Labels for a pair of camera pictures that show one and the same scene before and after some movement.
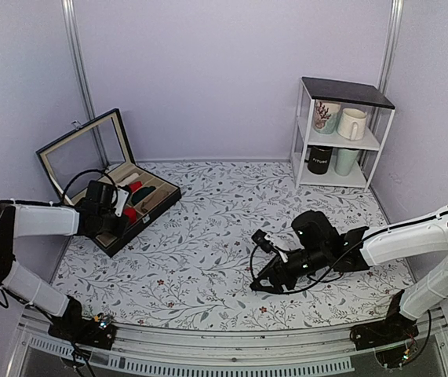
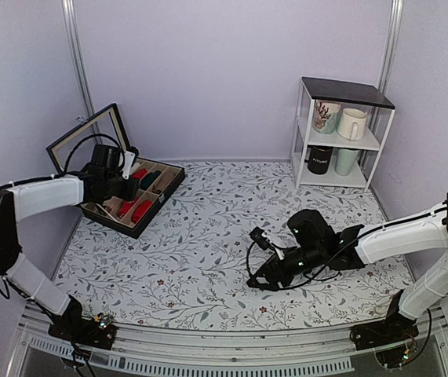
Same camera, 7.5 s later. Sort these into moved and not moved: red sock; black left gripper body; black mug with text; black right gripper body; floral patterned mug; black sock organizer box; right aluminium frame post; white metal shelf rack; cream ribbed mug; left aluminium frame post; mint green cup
Moved: black sock organizer box; red sock; black left gripper body
Not moved: floral patterned mug; black right gripper body; mint green cup; right aluminium frame post; left aluminium frame post; white metal shelf rack; cream ribbed mug; black mug with text
